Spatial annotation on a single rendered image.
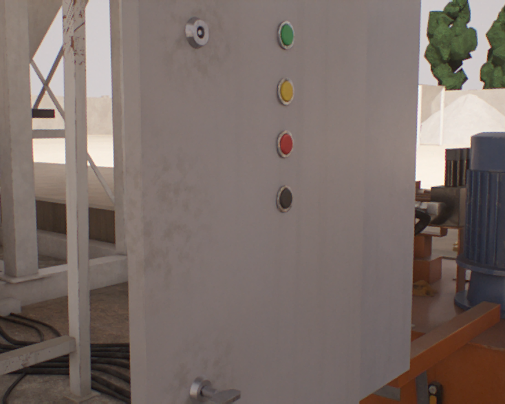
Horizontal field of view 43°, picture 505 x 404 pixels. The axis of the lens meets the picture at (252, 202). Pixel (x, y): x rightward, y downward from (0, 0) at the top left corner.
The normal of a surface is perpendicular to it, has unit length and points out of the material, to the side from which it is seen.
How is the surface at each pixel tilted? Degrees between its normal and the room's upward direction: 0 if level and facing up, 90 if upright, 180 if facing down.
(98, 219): 90
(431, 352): 90
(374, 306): 90
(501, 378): 90
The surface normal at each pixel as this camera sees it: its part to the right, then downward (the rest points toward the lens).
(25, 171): 0.77, 0.07
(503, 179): -0.59, 0.10
